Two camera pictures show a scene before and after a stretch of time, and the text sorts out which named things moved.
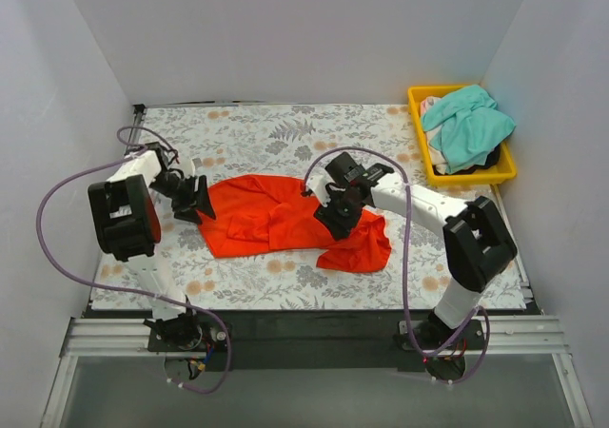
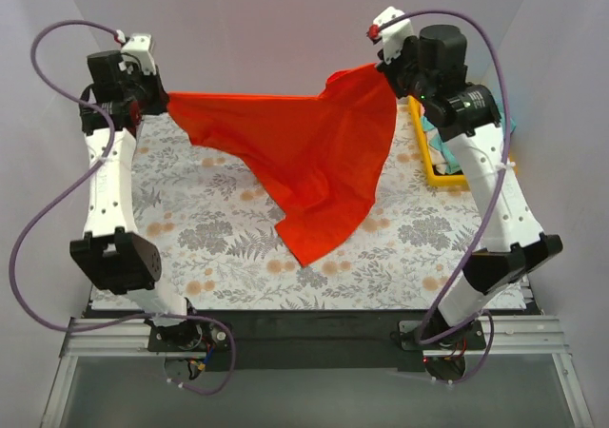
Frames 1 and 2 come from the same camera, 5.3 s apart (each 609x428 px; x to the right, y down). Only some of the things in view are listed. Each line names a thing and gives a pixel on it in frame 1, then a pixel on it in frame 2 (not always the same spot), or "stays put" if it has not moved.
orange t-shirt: [263, 214] -> [325, 156]
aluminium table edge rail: [512, 336] stays put
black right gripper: [336, 214] -> [390, 72]
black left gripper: [191, 198] -> [155, 91]
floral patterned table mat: [289, 142] stays put
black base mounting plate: [247, 340] stays put
